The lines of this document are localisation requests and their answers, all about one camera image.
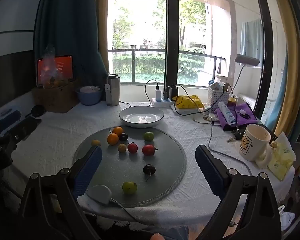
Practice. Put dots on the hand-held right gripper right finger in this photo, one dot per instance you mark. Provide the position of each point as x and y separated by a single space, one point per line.
210 170

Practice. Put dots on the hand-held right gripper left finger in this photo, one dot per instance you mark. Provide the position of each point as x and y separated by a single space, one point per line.
90 170

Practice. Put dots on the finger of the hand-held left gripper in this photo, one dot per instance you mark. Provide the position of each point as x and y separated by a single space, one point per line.
13 141

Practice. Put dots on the yellow tomato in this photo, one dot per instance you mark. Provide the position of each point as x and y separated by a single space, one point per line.
122 147
95 142

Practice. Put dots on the green tomato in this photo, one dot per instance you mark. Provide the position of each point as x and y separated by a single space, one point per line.
148 135
129 187

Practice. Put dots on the dark purple tomato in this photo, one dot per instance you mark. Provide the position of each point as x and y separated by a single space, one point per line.
123 136
149 169

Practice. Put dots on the orange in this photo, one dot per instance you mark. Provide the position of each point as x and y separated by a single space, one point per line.
118 131
112 139

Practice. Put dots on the red tomato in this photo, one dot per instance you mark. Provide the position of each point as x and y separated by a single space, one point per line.
148 150
132 147

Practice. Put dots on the white plate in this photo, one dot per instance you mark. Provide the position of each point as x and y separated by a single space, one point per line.
140 117

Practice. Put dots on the black round object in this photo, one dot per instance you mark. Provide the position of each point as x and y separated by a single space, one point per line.
37 110

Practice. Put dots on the key bunch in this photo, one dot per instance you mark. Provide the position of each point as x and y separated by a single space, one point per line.
238 135

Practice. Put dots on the round grey glass mat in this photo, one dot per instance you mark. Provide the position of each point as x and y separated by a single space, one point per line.
165 180

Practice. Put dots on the white textured tablecloth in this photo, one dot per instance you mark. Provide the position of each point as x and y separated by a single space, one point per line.
60 130

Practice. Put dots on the white printed mug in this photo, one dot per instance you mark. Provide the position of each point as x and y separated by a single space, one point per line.
252 142

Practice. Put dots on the white tube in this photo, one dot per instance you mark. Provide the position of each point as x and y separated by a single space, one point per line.
226 112

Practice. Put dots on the cardboard box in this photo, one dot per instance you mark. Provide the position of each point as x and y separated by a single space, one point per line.
57 98

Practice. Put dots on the purple pouch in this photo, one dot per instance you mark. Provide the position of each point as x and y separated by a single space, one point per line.
245 113

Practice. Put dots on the small yellow figurine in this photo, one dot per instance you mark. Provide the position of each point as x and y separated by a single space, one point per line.
273 144

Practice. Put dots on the yellow plastic bag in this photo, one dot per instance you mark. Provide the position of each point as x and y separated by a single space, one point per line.
190 101

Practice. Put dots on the blue bowl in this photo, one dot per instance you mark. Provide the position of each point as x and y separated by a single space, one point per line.
88 98

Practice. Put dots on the white plastic basket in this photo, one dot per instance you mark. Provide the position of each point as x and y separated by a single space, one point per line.
218 97

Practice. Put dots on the yellow tissue packet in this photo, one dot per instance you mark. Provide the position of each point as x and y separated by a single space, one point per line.
282 157

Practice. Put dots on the small white bowl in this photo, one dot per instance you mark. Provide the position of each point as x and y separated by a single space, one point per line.
90 89

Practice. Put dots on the white power strip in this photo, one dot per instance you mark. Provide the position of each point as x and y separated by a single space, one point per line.
162 103

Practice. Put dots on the steel thermos cup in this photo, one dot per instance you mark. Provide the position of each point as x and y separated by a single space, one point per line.
112 90

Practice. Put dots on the black charger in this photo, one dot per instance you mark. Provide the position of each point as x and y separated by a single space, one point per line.
172 91

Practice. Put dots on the white plastic bag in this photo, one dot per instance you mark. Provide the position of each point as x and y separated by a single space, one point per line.
286 215

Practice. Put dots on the tablet with red screen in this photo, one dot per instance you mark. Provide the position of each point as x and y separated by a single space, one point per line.
65 67

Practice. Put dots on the white charger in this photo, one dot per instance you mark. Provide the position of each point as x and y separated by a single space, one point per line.
158 93

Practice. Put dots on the balcony railing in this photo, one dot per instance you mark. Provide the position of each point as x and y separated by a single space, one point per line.
132 65

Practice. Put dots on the white desk lamp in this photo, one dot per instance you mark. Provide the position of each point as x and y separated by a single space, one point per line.
247 60

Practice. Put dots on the yellow curtain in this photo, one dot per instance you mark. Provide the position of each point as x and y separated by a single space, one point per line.
102 17
290 80

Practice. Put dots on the teal curtain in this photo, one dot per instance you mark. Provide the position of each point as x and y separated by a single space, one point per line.
65 17

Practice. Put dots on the light blue towel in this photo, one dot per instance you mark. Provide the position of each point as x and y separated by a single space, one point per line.
251 40

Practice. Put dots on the dark window frame post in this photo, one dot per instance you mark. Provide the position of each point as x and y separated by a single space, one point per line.
172 30

